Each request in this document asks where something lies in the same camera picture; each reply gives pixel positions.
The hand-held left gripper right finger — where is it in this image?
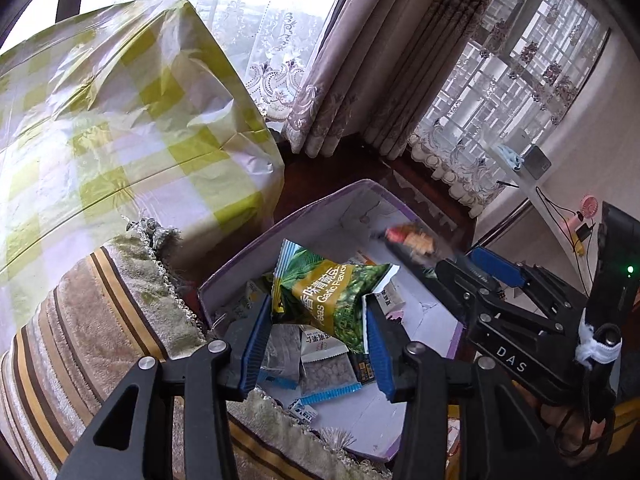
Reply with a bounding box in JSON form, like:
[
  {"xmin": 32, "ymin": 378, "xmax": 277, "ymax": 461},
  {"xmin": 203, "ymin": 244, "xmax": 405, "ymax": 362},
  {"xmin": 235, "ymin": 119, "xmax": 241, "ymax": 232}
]
[{"xmin": 362, "ymin": 294, "xmax": 566, "ymax": 480}]

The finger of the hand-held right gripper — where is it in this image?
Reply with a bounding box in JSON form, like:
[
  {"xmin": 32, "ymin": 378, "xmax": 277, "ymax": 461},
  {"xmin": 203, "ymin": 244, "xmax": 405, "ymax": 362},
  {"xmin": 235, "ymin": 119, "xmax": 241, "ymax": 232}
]
[
  {"xmin": 432, "ymin": 257, "xmax": 507, "ymax": 322},
  {"xmin": 469, "ymin": 246, "xmax": 587, "ymax": 322}
]

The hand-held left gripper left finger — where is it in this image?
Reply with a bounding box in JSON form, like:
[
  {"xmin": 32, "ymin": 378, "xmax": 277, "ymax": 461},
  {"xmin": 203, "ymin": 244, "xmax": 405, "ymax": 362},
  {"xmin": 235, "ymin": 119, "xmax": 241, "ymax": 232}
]
[{"xmin": 57, "ymin": 294, "xmax": 273, "ymax": 480}]

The small black orange-print packet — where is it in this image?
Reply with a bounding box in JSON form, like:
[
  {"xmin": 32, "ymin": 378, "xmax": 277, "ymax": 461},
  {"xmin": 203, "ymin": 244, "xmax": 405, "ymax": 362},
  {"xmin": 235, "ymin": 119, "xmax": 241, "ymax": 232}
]
[{"xmin": 347, "ymin": 350, "xmax": 378, "ymax": 386}]

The silver blue-edged snack packet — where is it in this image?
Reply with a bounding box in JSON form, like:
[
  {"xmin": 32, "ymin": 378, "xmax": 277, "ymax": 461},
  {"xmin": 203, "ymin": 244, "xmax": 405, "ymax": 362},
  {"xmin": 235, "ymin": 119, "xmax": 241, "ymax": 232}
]
[{"xmin": 255, "ymin": 324, "xmax": 302, "ymax": 392}]

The blue white nut snack packet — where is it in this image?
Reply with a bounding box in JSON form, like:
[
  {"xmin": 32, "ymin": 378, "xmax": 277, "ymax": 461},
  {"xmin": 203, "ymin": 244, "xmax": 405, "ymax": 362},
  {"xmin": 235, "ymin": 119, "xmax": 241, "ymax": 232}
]
[{"xmin": 294, "ymin": 324, "xmax": 362, "ymax": 406}]

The small white snack box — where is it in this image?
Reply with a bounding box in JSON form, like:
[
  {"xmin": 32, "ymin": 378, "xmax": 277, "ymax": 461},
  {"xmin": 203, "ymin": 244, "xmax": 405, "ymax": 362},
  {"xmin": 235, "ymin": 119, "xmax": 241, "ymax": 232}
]
[{"xmin": 380, "ymin": 280, "xmax": 407, "ymax": 316}]

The black snack packet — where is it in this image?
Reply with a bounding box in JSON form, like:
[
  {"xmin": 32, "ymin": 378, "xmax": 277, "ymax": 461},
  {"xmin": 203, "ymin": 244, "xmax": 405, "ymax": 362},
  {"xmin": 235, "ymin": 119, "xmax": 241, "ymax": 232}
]
[{"xmin": 370, "ymin": 224, "xmax": 451, "ymax": 273}]

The small white blue candy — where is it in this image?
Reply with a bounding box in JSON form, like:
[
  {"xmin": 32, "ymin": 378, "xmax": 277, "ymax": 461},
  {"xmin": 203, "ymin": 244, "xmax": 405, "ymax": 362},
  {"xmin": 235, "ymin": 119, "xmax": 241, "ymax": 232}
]
[{"xmin": 287, "ymin": 399, "xmax": 321, "ymax": 423}]

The green pea snack packet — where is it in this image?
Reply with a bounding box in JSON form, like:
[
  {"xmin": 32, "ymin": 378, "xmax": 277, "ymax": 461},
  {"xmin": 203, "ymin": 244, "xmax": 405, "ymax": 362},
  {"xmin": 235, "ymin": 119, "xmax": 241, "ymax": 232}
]
[{"xmin": 270, "ymin": 239, "xmax": 401, "ymax": 356}]

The purple storage box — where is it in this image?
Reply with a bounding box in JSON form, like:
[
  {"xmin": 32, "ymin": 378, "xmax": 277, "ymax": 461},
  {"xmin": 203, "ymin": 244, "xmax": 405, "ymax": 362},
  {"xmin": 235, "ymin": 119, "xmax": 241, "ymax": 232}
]
[{"xmin": 198, "ymin": 178, "xmax": 466, "ymax": 463}]

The person's right hand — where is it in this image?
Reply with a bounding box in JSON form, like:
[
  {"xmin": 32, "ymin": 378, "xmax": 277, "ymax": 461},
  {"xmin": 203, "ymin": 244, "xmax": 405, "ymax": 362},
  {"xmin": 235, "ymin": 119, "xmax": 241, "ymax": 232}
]
[{"xmin": 541, "ymin": 404, "xmax": 617, "ymax": 460}]

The white side desk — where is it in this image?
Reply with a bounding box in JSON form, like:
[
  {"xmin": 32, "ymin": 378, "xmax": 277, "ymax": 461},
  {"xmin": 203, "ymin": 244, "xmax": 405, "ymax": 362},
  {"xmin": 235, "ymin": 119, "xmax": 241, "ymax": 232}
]
[{"xmin": 492, "ymin": 145, "xmax": 581, "ymax": 231}]

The yellow plug adapter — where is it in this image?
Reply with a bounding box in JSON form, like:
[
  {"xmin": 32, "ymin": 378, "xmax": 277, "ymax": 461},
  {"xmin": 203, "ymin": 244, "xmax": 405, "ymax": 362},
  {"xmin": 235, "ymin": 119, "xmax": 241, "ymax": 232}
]
[{"xmin": 572, "ymin": 225, "xmax": 593, "ymax": 256}]

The light blue cloth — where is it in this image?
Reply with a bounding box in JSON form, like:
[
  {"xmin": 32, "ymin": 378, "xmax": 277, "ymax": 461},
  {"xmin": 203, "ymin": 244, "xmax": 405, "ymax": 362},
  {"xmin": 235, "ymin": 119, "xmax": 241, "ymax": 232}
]
[{"xmin": 497, "ymin": 145, "xmax": 523, "ymax": 171}]

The grey box device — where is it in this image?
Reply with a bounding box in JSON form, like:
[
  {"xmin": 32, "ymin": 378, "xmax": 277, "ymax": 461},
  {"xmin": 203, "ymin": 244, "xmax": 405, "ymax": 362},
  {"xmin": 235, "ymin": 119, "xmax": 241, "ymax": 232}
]
[{"xmin": 522, "ymin": 145, "xmax": 552, "ymax": 181}]

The small pink fan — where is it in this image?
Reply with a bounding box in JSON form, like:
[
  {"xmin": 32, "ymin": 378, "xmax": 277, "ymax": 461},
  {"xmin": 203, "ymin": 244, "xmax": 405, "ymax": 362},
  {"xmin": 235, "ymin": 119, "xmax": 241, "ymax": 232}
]
[{"xmin": 575, "ymin": 196, "xmax": 601, "ymax": 222}]

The white lace curtain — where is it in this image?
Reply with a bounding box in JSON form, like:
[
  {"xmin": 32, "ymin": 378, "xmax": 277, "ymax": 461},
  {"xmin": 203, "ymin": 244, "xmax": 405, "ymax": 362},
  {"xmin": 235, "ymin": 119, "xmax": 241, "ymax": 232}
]
[
  {"xmin": 112, "ymin": 0, "xmax": 351, "ymax": 121},
  {"xmin": 407, "ymin": 0, "xmax": 611, "ymax": 206}
]

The striped plush blanket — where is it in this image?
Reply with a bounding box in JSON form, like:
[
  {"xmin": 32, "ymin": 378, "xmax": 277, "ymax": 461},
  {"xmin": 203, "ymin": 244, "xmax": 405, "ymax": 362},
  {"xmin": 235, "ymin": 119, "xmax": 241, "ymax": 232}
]
[{"xmin": 0, "ymin": 217, "xmax": 396, "ymax": 480}]

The pink embroidered drape curtain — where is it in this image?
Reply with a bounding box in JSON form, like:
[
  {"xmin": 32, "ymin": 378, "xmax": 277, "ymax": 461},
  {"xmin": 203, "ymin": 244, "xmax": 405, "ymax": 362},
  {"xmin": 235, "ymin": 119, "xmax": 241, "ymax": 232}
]
[{"xmin": 280, "ymin": 0, "xmax": 506, "ymax": 161}]

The yellow white checked tablecloth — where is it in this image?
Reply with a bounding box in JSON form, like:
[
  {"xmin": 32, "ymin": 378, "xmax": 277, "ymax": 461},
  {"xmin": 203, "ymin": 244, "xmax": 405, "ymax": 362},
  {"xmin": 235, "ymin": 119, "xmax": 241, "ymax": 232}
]
[{"xmin": 0, "ymin": 0, "xmax": 286, "ymax": 286}]

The black cable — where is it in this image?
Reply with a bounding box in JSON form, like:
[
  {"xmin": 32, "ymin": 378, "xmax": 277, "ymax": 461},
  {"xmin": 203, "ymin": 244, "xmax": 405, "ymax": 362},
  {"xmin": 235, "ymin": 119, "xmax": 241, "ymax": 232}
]
[{"xmin": 535, "ymin": 187, "xmax": 601, "ymax": 281}]

